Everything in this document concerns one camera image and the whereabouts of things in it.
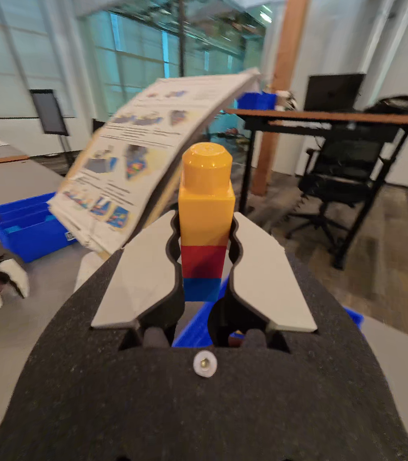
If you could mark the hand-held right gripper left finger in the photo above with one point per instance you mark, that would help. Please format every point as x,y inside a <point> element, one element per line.
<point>139,288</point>

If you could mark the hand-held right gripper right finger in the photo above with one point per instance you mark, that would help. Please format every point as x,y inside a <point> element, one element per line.
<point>272,288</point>

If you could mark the blue plastic bin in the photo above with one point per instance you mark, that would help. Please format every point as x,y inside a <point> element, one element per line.
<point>27,230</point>
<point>256,101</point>

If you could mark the blue toy building block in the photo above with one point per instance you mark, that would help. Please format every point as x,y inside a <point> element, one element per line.
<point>202,289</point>

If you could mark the red toy building block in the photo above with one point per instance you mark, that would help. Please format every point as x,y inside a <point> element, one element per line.
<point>204,263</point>

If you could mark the yellow toy building block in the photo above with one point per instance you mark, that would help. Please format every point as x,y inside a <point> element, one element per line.
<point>205,202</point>

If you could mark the grey desk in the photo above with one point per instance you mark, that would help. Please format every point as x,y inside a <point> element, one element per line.
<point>17,346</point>

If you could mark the black standing desk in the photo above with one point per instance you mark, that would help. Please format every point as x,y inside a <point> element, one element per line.
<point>348,119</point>

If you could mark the blurred blue object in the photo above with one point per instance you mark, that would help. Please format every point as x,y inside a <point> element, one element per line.
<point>193,331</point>

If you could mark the black office chair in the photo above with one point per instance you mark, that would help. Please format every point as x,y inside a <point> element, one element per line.
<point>340,180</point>

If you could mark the instruction board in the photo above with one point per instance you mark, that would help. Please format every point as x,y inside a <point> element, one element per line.
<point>139,151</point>

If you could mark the small monitor on stand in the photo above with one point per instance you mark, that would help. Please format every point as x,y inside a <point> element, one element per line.
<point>49,112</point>

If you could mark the wooden pillar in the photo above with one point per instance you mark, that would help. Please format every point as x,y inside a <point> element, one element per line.
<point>281,94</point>

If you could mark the black monitor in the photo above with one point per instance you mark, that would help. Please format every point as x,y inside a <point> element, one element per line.
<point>333,92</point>

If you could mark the black bag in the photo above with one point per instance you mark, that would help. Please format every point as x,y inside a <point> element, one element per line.
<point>402,104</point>

